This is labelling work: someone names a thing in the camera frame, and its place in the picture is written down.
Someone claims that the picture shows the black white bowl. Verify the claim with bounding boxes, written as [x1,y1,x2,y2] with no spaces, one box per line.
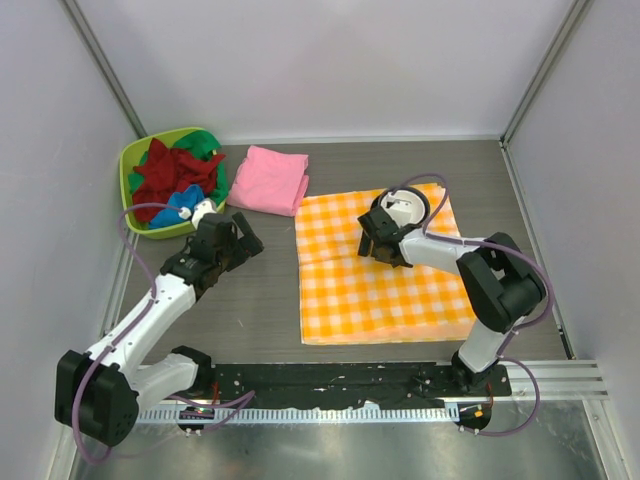
[376,186,430,227]

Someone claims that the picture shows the blue t shirt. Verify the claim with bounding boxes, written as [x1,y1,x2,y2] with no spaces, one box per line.
[149,184,204,229]

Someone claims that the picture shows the orange checkered cloth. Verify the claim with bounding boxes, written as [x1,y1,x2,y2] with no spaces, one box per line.
[295,190,475,345]

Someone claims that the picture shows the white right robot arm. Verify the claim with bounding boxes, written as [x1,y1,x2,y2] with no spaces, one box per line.
[358,206,551,395]

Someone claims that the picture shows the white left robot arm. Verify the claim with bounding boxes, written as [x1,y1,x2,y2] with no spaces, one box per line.
[54,212,264,447]

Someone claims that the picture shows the folded pink t shirt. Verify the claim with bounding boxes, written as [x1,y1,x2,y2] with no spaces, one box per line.
[227,145,309,217]

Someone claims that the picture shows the red t shirt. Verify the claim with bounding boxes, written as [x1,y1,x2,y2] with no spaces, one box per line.
[126,130,230,229]

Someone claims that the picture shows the green t shirt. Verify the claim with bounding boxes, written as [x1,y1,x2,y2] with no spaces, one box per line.
[128,130,229,205]

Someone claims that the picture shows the lime green plastic basin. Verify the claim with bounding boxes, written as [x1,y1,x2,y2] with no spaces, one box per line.
[119,127,226,240]

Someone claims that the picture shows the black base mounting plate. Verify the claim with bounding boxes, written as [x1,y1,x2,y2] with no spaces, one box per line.
[188,362,512,410]

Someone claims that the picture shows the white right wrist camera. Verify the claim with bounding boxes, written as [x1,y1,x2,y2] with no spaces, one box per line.
[381,196,415,227]

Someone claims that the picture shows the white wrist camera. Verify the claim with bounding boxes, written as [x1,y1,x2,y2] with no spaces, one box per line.
[191,198,223,228]
[381,196,415,227]

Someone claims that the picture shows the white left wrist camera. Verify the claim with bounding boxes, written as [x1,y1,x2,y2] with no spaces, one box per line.
[191,198,223,228]

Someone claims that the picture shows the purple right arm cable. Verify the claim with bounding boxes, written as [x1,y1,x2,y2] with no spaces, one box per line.
[390,172,554,437]

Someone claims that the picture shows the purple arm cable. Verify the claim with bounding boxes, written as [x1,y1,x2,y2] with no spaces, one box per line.
[390,172,554,437]
[72,201,257,464]

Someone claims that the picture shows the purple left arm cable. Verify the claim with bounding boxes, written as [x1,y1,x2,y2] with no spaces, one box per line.
[72,201,257,464]

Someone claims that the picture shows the white slotted cable duct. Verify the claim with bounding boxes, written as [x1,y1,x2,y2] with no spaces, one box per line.
[137,402,459,425]

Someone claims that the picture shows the aluminium frame rail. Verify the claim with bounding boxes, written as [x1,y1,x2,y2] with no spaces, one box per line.
[505,360,608,401]

